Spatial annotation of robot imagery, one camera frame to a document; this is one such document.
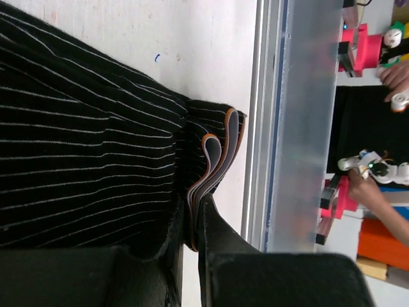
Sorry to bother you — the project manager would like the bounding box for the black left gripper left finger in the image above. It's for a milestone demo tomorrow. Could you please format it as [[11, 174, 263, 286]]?
[[1, 200, 185, 306]]

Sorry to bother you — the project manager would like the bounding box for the operator forearm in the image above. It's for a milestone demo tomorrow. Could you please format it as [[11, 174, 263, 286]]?
[[366, 187, 408, 246]]

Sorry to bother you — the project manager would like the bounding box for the operator right hand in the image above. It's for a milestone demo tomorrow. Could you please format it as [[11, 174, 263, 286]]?
[[348, 169, 382, 208]]

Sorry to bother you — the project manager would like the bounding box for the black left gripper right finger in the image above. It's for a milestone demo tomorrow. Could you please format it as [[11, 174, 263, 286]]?
[[198, 194, 375, 307]]

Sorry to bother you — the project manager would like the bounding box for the operator left hand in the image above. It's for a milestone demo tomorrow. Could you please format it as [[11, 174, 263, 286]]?
[[375, 61, 408, 102]]

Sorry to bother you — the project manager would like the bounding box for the black underwear orange trim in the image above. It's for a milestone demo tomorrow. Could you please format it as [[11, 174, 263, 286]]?
[[1, 3, 245, 258]]

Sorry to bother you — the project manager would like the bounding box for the aluminium table frame rail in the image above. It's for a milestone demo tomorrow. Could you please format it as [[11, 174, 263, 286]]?
[[241, 1, 343, 253]]

